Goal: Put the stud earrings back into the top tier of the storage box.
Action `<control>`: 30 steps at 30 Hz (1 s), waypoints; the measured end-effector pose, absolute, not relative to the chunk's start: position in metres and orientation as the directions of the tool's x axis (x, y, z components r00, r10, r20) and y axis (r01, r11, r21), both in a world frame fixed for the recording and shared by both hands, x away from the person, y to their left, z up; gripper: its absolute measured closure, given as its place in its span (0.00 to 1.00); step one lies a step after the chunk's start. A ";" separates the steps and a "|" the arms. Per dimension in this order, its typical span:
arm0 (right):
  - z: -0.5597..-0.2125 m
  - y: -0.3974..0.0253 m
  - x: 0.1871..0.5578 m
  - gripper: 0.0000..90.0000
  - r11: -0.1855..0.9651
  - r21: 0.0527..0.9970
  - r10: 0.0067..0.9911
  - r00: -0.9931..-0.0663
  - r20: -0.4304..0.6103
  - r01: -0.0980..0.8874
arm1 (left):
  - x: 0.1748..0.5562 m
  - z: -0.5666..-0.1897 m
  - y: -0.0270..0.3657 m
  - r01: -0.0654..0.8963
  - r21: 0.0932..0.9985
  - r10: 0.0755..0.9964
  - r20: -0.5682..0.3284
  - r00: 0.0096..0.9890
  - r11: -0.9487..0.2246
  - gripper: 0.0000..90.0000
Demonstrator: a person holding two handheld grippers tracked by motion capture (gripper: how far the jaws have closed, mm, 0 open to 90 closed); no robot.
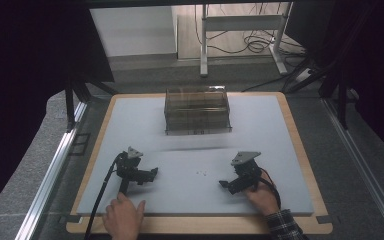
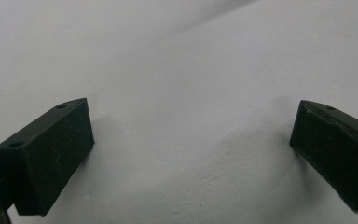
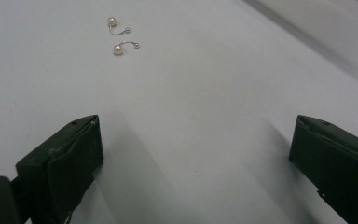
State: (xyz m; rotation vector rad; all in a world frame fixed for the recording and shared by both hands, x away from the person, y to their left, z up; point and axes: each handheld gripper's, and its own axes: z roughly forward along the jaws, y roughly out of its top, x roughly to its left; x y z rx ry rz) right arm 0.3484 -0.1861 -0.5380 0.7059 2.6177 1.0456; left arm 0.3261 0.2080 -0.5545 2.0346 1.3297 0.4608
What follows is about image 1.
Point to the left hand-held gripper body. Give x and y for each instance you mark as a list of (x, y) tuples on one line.
[(126, 168)]

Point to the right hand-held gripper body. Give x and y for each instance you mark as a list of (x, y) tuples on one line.
[(246, 170)]

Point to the person's right hand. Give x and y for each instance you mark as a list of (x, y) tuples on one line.
[(262, 198)]

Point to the person's left hand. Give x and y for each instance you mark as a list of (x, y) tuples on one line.
[(122, 218)]

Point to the light grey table mat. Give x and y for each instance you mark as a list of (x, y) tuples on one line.
[(193, 156)]

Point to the wooden framed white board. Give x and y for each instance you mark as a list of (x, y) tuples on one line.
[(291, 126)]

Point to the clear plastic drawer organizer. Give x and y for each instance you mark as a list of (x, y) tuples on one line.
[(196, 110)]

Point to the black tripod stand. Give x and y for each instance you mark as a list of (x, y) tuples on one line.
[(326, 80), (75, 96)]

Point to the dark curtain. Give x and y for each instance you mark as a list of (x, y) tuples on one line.
[(363, 60), (30, 83)]

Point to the white cabinet panel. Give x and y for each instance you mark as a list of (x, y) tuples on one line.
[(133, 30)]

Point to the black bracket on rail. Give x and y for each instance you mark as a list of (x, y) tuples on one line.
[(79, 144)]

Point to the aluminium rail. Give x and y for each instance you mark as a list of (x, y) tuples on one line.
[(51, 176), (363, 163)]

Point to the white metal desk frame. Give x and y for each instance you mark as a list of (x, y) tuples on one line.
[(243, 25)]

